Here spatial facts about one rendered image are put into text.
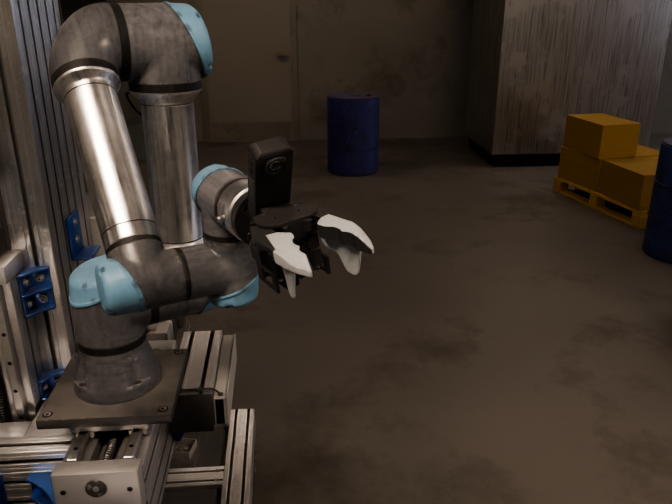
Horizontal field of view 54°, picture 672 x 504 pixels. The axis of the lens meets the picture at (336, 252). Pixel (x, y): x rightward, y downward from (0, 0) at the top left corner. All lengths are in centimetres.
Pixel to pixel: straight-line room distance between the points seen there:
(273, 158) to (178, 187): 44
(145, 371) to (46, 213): 35
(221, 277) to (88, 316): 33
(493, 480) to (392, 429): 47
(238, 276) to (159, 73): 35
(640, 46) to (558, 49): 84
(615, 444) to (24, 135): 246
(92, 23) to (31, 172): 35
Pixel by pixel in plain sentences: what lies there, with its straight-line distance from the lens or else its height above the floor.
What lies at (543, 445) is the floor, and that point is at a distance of 288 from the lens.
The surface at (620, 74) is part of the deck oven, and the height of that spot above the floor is 94.
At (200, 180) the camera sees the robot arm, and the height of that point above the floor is 146.
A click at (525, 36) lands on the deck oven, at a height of 131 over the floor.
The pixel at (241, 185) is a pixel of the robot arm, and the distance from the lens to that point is 84.
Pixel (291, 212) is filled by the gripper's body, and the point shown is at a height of 147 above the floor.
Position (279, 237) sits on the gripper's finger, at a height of 146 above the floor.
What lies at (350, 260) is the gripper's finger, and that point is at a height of 143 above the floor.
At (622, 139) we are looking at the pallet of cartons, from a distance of 599.
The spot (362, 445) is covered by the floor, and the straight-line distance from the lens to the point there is 276.
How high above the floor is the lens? 170
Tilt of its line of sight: 22 degrees down
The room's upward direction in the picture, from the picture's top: straight up
